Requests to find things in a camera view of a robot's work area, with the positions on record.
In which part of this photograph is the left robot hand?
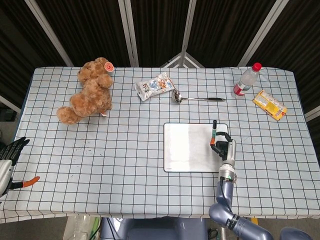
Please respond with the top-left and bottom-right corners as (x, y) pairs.
(0, 136), (41, 199)

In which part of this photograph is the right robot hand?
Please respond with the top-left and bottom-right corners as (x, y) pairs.
(209, 130), (237, 166)

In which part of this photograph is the marker pen with black cap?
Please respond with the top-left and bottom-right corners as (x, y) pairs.
(210, 119), (218, 145)

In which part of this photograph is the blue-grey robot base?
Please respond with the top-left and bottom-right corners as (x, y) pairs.
(99, 216), (209, 240)

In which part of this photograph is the white drawing board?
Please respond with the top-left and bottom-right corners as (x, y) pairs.
(163, 122), (230, 174)

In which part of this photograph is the yellow snack packet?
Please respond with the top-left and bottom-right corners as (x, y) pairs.
(251, 89), (288, 122)

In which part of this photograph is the clear bottle red cap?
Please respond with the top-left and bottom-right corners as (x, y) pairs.
(231, 62), (263, 99)

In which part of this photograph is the silver snack packet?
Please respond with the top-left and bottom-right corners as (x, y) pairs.
(134, 71), (176, 102)

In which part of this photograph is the brown plush teddy bear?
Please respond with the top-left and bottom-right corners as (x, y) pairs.
(56, 56), (115, 125)

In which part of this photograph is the clear plastic bottle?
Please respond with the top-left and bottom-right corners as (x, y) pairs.
(65, 215), (99, 240)

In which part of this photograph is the white black checked tablecloth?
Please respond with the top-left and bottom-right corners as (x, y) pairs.
(0, 65), (320, 223)

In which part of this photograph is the white screen frame post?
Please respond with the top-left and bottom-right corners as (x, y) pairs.
(0, 95), (22, 114)
(236, 0), (285, 68)
(24, 0), (75, 68)
(180, 0), (198, 55)
(117, 0), (140, 68)
(304, 105), (320, 122)

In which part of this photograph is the metal ladle black handle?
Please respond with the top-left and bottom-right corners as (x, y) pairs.
(171, 89), (227, 104)

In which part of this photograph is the white screen foot frame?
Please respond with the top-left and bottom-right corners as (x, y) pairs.
(159, 51), (207, 69)

